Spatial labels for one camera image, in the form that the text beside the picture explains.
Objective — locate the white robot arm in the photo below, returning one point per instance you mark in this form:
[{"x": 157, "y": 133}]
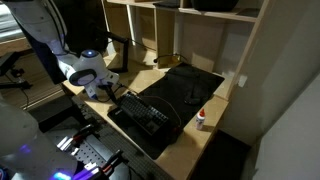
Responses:
[{"x": 24, "y": 149}]

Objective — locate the black monitor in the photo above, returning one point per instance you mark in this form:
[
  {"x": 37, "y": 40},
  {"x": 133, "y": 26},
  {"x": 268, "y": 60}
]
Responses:
[{"x": 85, "y": 30}]

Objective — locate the black clamp near base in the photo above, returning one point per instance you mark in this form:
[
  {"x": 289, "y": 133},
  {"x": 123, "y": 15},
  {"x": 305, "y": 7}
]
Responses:
[{"x": 112, "y": 162}]

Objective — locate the black computer mouse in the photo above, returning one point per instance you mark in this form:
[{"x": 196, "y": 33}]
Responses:
[{"x": 172, "y": 135}]

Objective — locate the grey mechanical keyboard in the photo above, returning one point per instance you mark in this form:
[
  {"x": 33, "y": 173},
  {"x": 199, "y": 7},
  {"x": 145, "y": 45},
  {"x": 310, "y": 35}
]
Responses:
[{"x": 145, "y": 115}]

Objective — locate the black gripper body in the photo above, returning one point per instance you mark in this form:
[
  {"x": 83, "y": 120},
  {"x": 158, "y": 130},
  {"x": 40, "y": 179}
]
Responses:
[{"x": 109, "y": 92}]

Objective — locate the white glue bottle orange cap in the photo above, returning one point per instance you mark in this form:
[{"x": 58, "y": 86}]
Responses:
[{"x": 200, "y": 118}]

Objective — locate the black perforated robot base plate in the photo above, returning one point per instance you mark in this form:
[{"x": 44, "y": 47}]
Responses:
[{"x": 91, "y": 154}]

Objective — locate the black clamp with red handle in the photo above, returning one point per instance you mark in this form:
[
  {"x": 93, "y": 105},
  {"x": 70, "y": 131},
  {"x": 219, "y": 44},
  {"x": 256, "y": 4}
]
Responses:
[{"x": 82, "y": 134}]

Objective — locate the black desk mat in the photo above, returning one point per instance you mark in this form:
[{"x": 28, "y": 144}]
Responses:
[{"x": 179, "y": 95}]

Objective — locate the black tripod stand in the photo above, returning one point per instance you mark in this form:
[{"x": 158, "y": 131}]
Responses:
[{"x": 7, "y": 62}]

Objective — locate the wooden shelf unit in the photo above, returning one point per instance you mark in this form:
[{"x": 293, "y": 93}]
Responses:
[{"x": 164, "y": 32}]

